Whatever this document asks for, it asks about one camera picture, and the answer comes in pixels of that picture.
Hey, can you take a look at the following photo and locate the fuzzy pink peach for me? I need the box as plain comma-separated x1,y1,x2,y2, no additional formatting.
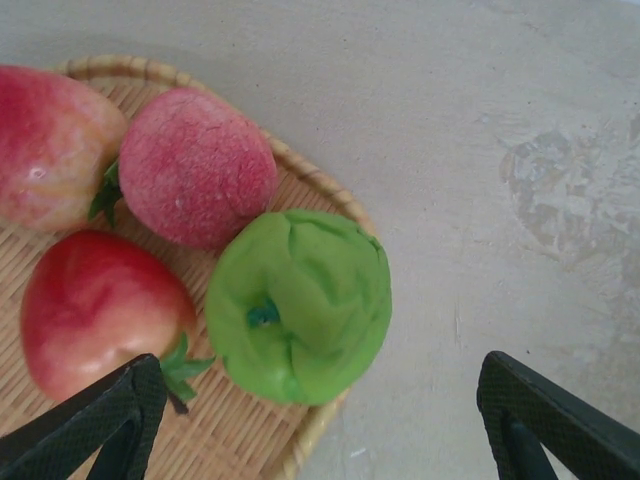
118,87,280,252

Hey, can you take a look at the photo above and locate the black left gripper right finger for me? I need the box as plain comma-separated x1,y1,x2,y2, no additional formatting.
474,350,640,480

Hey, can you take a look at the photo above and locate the woven bamboo basket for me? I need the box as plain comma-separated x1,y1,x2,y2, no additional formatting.
0,53,379,480

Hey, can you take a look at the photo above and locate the red wax apple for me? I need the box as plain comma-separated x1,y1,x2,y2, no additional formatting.
19,228,217,416

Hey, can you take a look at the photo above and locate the green apple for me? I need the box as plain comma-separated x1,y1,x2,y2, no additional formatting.
203,208,394,408

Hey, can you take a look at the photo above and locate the pale pink wax apple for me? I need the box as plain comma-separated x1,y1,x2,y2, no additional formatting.
0,64,130,235

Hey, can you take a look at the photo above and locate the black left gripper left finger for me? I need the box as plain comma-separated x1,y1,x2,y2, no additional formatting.
0,353,170,480

